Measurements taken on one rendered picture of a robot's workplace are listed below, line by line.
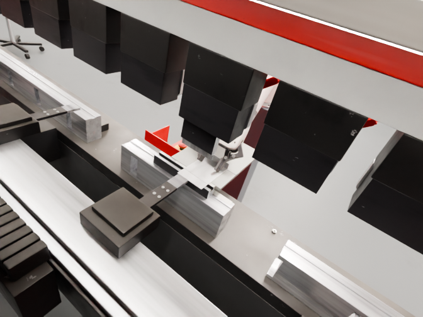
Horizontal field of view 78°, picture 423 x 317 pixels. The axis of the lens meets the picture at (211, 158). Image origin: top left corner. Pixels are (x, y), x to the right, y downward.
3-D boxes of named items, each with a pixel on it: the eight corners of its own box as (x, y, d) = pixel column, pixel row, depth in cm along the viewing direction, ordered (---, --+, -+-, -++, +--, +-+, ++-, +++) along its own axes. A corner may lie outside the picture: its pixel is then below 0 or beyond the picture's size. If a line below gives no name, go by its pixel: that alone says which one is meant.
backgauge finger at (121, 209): (199, 194, 69) (203, 180, 66) (118, 260, 50) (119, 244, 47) (165, 171, 73) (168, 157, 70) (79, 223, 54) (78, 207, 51)
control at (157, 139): (195, 168, 129) (203, 138, 119) (174, 183, 117) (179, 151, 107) (165, 149, 136) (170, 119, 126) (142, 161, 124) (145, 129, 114)
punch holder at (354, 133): (328, 175, 55) (374, 104, 45) (318, 195, 49) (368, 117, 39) (266, 142, 60) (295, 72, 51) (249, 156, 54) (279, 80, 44)
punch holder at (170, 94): (184, 98, 69) (195, 31, 59) (161, 105, 63) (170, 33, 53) (143, 77, 74) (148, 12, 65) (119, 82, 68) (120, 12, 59)
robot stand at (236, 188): (211, 213, 197) (252, 88, 139) (231, 226, 191) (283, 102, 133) (197, 228, 183) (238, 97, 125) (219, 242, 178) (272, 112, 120)
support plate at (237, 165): (260, 155, 90) (261, 152, 90) (219, 191, 71) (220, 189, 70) (218, 131, 97) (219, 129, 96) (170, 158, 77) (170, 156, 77)
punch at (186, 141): (213, 159, 67) (223, 127, 61) (209, 162, 65) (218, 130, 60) (184, 141, 70) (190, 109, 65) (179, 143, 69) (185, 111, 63)
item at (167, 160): (213, 194, 73) (215, 185, 71) (206, 199, 70) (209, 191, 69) (160, 158, 80) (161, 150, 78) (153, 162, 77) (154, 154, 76)
